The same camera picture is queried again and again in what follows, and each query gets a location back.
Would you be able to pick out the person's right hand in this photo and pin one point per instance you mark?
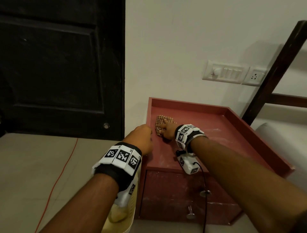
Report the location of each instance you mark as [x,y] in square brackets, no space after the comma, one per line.
[169,130]

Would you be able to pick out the person's left hand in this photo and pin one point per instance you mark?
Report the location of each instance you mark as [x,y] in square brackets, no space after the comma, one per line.
[141,138]

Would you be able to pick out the person's left fingers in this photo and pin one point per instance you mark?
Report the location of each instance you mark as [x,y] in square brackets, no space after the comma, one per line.
[150,141]

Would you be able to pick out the person's right fingers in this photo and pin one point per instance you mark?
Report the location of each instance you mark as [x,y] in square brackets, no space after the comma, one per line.
[164,124]

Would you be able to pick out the checkered cleaning cloth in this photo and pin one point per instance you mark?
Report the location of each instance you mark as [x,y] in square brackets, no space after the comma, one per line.
[161,120]

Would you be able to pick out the person's right forearm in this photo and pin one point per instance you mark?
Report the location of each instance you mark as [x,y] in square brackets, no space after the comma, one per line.
[242,177]

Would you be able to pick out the person's left forearm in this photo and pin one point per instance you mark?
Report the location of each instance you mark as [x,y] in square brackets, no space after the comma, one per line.
[81,206]

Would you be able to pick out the black marker wristband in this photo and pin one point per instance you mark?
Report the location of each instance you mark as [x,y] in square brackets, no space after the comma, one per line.
[120,158]
[184,135]

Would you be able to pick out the metal door stopper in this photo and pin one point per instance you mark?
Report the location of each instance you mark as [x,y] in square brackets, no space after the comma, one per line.
[106,125]

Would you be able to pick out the red drawer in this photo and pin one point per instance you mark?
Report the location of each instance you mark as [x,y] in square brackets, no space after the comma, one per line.
[163,212]
[168,184]

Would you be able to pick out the red bedside table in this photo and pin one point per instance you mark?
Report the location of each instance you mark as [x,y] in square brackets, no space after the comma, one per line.
[215,127]

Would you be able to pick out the metal drawer knob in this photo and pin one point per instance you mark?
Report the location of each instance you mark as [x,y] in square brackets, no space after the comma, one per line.
[205,193]
[191,214]

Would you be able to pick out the black wooden door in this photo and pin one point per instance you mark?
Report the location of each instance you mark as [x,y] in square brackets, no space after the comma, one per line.
[60,67]

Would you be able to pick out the white mattress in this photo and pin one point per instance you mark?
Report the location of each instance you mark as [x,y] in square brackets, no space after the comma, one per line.
[285,146]

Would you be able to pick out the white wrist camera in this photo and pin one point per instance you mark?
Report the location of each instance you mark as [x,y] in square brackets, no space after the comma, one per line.
[126,194]
[188,163]

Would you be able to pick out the white switch panel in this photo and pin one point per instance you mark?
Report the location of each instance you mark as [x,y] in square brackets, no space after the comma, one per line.
[225,71]

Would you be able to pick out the white wall socket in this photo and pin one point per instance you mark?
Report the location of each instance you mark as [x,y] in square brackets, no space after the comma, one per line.
[254,76]

